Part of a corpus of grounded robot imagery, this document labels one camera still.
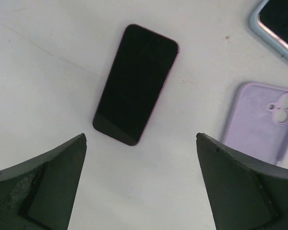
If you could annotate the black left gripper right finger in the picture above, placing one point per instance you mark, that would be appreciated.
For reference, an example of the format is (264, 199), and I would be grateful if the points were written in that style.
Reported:
(244, 193)

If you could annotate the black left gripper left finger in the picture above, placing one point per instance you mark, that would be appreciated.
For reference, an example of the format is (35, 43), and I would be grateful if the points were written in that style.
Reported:
(39, 194)

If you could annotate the purple-edged black phone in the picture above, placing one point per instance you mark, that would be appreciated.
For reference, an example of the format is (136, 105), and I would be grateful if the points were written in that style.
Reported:
(140, 68)

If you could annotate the light blue phone case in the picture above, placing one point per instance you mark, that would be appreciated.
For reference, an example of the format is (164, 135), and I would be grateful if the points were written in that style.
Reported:
(254, 25)

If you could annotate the blue-edged black phone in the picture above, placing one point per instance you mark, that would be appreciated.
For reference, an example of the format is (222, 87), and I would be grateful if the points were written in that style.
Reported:
(273, 19)

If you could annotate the lilac phone case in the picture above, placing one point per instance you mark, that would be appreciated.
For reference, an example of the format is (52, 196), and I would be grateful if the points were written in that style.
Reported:
(257, 123)

